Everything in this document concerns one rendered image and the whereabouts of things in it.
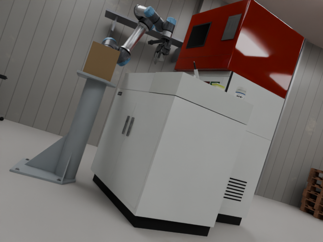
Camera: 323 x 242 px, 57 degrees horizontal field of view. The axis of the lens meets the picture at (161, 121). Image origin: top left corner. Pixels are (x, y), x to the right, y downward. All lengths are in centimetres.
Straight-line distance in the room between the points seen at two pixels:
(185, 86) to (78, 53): 326
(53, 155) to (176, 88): 117
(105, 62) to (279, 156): 435
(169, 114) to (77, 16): 347
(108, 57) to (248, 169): 152
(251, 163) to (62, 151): 160
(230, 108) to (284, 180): 428
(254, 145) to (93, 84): 145
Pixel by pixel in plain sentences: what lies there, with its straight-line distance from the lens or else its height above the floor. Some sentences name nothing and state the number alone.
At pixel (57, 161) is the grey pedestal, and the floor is 11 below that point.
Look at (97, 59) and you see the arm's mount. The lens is 236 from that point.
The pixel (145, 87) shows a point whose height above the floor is 85.
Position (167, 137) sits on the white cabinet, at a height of 57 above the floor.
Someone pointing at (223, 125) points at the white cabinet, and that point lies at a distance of 198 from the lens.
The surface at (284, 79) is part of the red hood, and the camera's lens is 290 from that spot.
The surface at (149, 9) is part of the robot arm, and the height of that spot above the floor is 141.
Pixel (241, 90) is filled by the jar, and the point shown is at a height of 103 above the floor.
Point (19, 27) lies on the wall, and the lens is 501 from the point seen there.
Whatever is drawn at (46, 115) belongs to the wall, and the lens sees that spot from 483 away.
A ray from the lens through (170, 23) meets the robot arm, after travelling 228.
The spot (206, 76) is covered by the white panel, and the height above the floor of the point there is 117.
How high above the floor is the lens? 61
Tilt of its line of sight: 1 degrees up
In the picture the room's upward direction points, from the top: 19 degrees clockwise
